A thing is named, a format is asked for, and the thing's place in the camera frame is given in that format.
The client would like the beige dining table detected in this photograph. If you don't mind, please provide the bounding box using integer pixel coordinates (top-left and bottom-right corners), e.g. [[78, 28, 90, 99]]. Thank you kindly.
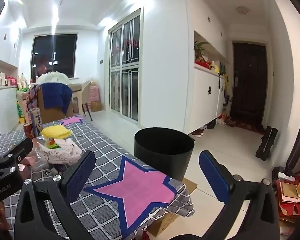
[[16, 84, 87, 115]]

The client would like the row of shoes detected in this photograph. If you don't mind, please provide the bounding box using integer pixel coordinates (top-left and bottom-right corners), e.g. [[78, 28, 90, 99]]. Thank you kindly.
[[189, 114, 237, 138]]

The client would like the flat cardboard box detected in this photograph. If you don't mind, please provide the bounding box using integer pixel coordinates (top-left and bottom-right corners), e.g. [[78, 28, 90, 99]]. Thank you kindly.
[[181, 177, 198, 195]]

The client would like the tall white drink can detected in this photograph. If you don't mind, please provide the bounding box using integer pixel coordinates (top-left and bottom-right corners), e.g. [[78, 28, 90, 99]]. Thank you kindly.
[[29, 107, 44, 138]]

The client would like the white wall cabinet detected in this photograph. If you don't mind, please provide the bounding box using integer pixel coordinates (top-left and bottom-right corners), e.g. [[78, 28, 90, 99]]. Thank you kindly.
[[186, 0, 229, 134]]

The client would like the white floral plastic bag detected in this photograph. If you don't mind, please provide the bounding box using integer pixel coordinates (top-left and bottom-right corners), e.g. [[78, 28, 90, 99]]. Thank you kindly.
[[36, 137, 83, 165]]

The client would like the potted plant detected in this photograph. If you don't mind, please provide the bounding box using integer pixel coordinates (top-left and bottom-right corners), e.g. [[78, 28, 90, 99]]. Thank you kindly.
[[194, 41, 210, 60]]

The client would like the red doormat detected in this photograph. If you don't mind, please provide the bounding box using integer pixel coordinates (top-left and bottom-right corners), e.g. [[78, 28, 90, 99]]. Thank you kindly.
[[231, 120, 265, 134]]

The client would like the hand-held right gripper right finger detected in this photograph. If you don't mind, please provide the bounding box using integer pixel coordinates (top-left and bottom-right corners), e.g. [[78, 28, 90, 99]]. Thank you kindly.
[[199, 150, 280, 240]]

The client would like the grey plaid star blanket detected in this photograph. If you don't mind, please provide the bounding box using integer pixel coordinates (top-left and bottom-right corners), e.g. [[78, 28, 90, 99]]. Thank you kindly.
[[0, 116, 195, 240]]

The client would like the white counter cabinet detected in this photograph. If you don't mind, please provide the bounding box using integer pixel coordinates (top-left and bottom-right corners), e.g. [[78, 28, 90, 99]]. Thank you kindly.
[[0, 85, 20, 132]]

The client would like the upright vacuum cleaner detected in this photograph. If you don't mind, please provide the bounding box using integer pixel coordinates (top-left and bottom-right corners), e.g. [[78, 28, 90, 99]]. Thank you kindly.
[[285, 72, 300, 178]]

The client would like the stack of green yellow boxes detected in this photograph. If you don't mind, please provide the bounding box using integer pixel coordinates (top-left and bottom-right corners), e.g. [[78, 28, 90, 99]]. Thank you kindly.
[[16, 86, 30, 124]]

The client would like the dark front door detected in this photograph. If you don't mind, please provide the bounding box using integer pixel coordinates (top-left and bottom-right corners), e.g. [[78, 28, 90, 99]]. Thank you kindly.
[[230, 41, 268, 130]]

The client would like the row of packets on counter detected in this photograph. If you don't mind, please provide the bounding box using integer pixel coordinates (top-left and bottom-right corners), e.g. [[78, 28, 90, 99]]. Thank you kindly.
[[0, 71, 18, 88]]

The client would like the sliding glass door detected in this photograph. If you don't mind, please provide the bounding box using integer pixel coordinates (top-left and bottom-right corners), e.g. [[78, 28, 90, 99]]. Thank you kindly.
[[107, 8, 142, 128]]

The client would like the black trash bin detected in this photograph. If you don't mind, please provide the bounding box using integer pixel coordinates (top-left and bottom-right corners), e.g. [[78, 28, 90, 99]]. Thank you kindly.
[[134, 127, 195, 182]]

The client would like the pink wrapper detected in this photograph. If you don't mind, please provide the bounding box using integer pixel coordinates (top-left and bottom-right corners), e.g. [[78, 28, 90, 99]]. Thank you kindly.
[[18, 155, 35, 173]]

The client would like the dark window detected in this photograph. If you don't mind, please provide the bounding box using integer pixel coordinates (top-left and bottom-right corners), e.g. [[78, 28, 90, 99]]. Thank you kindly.
[[30, 33, 78, 79]]

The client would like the cardboard box under blanket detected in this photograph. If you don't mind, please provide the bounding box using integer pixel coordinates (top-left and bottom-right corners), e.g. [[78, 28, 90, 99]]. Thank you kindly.
[[146, 211, 182, 238]]

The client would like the black boot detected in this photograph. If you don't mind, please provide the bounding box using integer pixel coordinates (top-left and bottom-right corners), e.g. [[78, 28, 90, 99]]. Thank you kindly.
[[255, 126, 272, 158], [261, 127, 278, 161]]

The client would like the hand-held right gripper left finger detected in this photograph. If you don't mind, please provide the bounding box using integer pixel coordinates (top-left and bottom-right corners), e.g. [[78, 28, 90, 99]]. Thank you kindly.
[[14, 151, 100, 240]]

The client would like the pile of red cardboard boxes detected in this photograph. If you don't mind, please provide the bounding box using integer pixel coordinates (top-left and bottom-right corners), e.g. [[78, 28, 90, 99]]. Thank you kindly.
[[272, 166, 300, 227]]

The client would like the pink stool stack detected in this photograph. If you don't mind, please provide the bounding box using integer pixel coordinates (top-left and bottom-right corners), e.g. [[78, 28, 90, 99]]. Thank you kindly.
[[89, 84, 100, 103]]

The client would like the yellow green toy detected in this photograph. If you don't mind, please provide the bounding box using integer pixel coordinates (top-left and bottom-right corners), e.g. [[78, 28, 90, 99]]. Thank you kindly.
[[41, 126, 72, 139]]

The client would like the brown chair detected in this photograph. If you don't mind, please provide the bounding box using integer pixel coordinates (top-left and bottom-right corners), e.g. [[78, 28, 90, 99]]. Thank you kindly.
[[37, 84, 74, 119]]

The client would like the blue cloth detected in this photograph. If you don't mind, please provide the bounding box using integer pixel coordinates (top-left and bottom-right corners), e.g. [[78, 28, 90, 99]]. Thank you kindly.
[[41, 82, 73, 114]]

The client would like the white mesh food cover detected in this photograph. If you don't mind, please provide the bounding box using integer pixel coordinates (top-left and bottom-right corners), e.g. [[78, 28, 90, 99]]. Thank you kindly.
[[36, 71, 69, 85]]

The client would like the red plaid scarf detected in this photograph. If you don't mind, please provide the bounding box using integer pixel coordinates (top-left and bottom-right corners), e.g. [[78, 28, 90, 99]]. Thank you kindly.
[[27, 84, 42, 120]]

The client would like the beige dining chair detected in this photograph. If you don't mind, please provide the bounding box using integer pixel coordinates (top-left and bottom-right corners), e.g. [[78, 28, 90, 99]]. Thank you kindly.
[[81, 80, 93, 122]]

